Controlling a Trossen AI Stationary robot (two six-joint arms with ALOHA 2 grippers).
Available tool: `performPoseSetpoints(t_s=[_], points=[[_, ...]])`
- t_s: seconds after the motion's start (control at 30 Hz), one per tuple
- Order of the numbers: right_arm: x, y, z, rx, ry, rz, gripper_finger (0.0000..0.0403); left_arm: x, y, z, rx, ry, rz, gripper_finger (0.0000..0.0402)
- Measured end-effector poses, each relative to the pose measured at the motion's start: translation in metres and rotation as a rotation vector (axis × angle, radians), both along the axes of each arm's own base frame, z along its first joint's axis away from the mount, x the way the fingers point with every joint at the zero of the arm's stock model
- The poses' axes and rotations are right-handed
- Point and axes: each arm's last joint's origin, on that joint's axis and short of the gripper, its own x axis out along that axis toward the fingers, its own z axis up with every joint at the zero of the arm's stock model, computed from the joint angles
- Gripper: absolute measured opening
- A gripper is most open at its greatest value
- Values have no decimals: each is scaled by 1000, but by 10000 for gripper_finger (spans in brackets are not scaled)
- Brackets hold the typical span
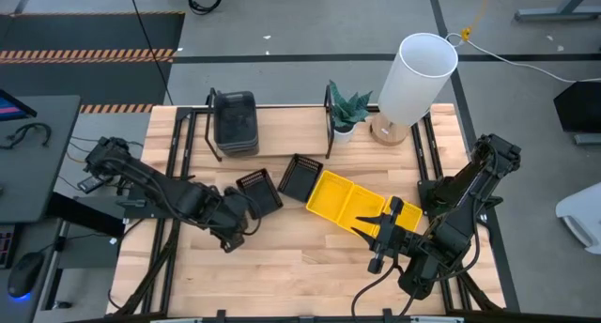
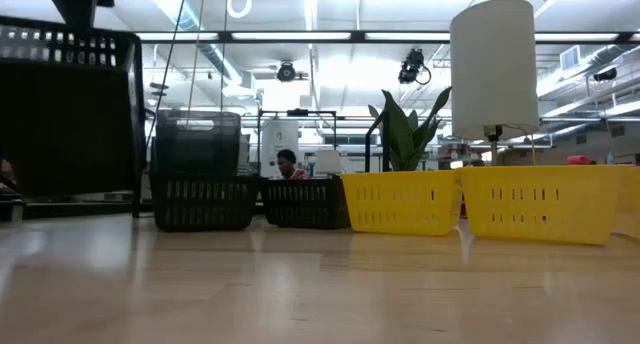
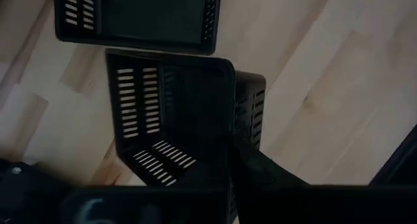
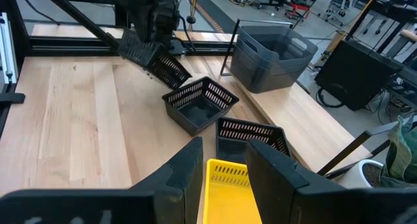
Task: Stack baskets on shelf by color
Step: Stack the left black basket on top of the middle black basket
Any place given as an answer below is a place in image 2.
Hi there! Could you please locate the black slotted plastic basket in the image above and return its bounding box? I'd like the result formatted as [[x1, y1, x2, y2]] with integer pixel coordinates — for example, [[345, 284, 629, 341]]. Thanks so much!
[[0, 15, 148, 201], [148, 173, 261, 233], [258, 176, 352, 231]]

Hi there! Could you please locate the grey translucent plastic basket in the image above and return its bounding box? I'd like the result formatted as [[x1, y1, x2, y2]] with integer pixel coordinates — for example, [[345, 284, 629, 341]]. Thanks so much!
[[154, 109, 243, 179]]

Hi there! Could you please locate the white cylindrical appliance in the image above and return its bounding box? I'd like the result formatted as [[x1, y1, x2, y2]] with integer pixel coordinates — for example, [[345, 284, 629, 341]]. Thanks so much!
[[260, 119, 301, 180]]

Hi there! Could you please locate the person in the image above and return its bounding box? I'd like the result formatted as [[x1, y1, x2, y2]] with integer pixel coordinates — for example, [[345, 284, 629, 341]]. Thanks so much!
[[275, 148, 310, 181]]

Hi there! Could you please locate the green snake plant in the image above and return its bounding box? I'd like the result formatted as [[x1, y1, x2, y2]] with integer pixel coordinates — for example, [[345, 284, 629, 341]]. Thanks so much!
[[367, 86, 453, 173]]

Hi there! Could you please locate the white cylindrical lamp shade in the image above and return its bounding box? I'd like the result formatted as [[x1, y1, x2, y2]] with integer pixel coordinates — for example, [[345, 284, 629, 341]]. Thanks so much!
[[449, 0, 541, 167]]

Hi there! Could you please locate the white ceiling vent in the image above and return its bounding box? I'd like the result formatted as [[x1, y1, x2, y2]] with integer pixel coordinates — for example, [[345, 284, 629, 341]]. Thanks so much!
[[559, 44, 583, 72]]

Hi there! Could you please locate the black hanging cable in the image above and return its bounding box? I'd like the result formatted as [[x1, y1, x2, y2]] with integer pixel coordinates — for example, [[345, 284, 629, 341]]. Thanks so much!
[[147, 0, 190, 135]]

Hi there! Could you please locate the tan hanging rope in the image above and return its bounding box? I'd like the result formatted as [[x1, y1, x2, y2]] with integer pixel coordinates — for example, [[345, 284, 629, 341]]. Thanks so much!
[[185, 0, 207, 113]]

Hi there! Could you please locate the white hanging ring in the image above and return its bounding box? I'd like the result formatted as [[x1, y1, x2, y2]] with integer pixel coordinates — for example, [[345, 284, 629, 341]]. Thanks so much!
[[226, 0, 253, 20]]

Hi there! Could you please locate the silver ceiling duct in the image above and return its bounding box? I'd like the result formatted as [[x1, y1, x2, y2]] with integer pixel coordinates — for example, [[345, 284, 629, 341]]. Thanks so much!
[[142, 0, 257, 98]]

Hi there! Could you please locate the thin dark hanging cable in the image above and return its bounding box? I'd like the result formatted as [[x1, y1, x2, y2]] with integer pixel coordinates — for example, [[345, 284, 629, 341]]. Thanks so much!
[[218, 0, 229, 113]]

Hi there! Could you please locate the round black ceiling camera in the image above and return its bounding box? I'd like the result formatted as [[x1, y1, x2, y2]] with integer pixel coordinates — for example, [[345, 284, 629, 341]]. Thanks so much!
[[275, 60, 298, 83]]

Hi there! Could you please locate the black ceiling light rail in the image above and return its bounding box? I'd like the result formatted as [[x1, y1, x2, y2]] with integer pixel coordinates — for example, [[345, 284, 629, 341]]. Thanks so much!
[[134, 29, 640, 47]]

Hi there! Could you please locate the black ceiling camera with cable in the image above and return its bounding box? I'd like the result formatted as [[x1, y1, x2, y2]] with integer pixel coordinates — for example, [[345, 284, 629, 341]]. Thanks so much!
[[397, 47, 433, 87]]

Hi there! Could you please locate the black frame wooden shelf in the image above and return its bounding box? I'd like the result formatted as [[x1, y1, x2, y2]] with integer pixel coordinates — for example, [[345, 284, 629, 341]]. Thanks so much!
[[130, 109, 392, 219]]

